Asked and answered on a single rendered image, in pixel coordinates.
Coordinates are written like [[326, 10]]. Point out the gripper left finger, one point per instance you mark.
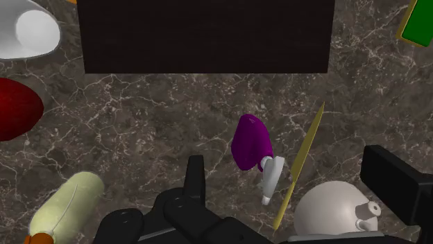
[[194, 189]]

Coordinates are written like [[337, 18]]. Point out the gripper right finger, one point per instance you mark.
[[394, 182]]

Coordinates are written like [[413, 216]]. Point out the white round dispenser bottle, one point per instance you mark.
[[326, 208]]

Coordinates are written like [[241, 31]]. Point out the purple spray bottle white trigger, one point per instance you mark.
[[252, 143]]

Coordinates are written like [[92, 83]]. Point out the yellow knife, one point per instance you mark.
[[302, 159]]

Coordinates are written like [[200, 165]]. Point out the pale green bottle orange cap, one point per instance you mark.
[[67, 206]]

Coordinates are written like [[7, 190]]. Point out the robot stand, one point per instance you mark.
[[206, 35]]

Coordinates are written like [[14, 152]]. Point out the green book yellow edge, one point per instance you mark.
[[419, 22]]

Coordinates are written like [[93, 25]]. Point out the dark red round object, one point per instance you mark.
[[17, 108]]

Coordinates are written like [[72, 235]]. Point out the small orange object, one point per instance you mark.
[[71, 1]]

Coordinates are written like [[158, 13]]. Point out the white cup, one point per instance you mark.
[[30, 32]]

